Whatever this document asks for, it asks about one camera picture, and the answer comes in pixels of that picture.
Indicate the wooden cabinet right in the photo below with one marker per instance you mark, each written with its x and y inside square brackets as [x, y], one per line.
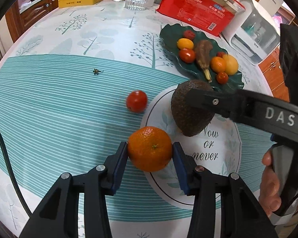
[272, 71]

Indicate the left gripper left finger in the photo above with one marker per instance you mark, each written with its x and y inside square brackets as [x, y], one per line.
[57, 213]

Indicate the white sterilizer cabinet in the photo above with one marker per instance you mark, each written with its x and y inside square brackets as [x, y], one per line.
[252, 32]

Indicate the small green tomato stem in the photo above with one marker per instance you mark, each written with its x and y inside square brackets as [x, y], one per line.
[97, 72]

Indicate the red paper cup package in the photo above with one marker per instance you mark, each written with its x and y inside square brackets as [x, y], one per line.
[212, 16]

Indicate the white round printed placemat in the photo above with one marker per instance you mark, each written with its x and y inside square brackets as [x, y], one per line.
[218, 148]

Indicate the red cherry tomato small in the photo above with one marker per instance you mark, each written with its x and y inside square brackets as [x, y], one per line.
[222, 78]

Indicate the orange mandarin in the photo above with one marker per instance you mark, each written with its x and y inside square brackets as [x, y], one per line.
[150, 149]
[218, 64]

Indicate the small yellow-orange tangerine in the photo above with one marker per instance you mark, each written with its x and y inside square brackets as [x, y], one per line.
[183, 43]

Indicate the large yellow orange with sticker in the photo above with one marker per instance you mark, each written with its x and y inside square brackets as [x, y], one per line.
[231, 64]

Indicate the dark avocado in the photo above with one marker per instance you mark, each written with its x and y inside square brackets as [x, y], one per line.
[190, 120]

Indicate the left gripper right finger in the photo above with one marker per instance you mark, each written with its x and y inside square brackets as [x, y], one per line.
[241, 213]

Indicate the brown overripe banana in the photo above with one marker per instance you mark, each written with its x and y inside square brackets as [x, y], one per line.
[202, 50]

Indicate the red cherry tomato large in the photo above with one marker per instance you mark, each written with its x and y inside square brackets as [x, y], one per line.
[187, 55]

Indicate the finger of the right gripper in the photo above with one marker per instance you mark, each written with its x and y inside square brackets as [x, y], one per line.
[250, 108]

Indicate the person's right hand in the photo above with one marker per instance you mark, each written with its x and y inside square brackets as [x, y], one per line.
[269, 187]

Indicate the dark green scalloped plate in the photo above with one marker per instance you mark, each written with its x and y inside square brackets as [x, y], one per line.
[170, 34]

